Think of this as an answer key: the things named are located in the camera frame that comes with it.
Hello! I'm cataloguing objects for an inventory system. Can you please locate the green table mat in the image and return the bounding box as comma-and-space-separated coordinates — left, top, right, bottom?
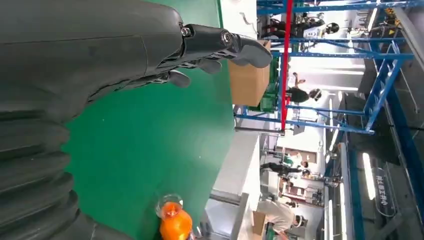
61, 0, 236, 240

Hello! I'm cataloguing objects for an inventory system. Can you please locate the blue steel rack frame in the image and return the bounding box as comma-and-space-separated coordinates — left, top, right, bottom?
233, 0, 424, 136

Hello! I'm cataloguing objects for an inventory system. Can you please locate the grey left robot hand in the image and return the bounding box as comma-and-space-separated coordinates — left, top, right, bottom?
0, 0, 274, 125

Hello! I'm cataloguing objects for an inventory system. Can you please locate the green crate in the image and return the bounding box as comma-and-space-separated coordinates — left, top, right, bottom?
259, 58, 280, 114

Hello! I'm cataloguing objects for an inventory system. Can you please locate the person in background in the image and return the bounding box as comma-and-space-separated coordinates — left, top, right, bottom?
260, 160, 311, 177
255, 198, 308, 240
285, 72, 323, 104

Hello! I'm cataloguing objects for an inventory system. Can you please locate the red pole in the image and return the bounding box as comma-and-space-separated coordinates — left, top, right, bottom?
280, 0, 295, 132

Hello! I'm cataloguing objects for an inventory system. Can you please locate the ceiling light strip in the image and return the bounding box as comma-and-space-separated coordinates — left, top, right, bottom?
361, 151, 377, 202

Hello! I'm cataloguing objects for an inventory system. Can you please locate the white table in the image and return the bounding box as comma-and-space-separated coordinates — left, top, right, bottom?
219, 0, 260, 44

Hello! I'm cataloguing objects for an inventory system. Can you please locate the dark hanging sign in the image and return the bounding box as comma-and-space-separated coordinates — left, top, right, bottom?
371, 166, 397, 219

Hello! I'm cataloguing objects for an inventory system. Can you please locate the small cardboard box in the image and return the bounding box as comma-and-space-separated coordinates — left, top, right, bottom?
252, 210, 267, 236

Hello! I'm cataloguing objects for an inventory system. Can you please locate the steel frame table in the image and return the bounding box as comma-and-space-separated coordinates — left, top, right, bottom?
206, 191, 250, 240

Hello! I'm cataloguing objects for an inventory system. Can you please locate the orange drink bottle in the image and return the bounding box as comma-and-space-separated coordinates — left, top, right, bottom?
155, 194, 194, 240

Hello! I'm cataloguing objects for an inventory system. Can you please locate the brown cardboard box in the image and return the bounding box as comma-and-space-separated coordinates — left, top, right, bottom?
227, 39, 272, 108

